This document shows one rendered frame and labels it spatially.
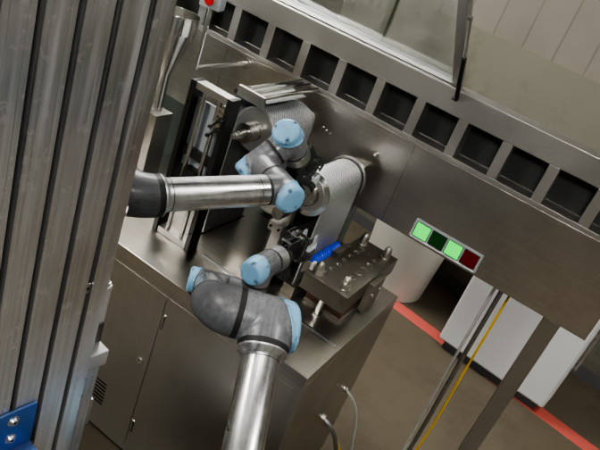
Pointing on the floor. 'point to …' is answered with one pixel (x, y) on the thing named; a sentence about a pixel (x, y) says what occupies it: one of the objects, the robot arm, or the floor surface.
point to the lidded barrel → (409, 252)
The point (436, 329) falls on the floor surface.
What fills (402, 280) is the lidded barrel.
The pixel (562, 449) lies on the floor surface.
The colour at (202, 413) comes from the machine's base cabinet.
